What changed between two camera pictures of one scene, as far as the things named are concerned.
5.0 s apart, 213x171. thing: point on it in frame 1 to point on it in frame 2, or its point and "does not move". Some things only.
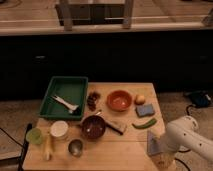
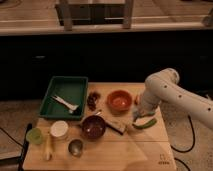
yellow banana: x=48 y=145 does not move
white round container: x=59 y=129 does not move
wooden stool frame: x=94 y=14 does not move
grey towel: x=154 y=145 to x=143 y=119
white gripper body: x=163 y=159 to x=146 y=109
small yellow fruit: x=140 y=99 does not move
